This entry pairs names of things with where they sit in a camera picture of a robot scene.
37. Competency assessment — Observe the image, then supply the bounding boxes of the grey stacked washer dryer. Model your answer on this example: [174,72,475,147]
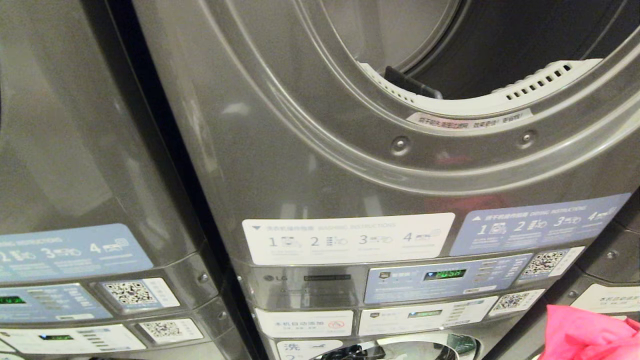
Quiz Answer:
[492,189,640,360]
[0,0,252,360]
[131,0,640,360]

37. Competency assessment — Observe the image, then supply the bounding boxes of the dark dryer drum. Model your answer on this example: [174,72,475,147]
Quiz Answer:
[320,0,640,100]

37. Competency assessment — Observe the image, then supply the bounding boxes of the white instruction sticker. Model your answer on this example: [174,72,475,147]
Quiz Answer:
[242,212,456,266]

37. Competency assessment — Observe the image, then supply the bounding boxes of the blue control panel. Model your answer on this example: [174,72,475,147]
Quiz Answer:
[363,253,534,305]
[0,283,114,324]

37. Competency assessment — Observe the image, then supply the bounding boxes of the white warning sticker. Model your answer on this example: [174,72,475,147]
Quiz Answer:
[570,283,640,315]
[254,308,355,339]

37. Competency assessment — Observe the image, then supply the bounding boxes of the white control panel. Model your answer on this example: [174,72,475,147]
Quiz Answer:
[357,295,499,337]
[0,323,147,355]

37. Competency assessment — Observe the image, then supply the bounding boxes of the narrow warning strip sticker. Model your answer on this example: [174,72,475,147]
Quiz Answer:
[405,108,534,132]

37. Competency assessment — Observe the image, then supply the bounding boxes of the white lint filter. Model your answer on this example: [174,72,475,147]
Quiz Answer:
[357,58,604,119]

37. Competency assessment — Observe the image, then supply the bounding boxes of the white wash symbol sticker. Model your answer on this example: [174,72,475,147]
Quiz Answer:
[276,339,344,360]

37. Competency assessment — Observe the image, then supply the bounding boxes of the round washer door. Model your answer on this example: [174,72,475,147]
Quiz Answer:
[309,333,482,360]

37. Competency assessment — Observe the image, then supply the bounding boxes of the code sticker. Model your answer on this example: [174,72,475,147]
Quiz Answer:
[138,318,205,345]
[518,246,585,281]
[487,288,546,318]
[98,277,181,310]

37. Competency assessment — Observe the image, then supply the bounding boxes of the blue instruction sticker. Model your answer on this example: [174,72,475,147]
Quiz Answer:
[0,223,154,284]
[449,193,632,257]

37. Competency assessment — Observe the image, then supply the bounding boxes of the pink cloth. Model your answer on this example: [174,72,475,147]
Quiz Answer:
[536,304,640,360]

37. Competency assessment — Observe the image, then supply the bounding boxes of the black filter handle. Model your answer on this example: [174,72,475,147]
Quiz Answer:
[383,65,444,100]

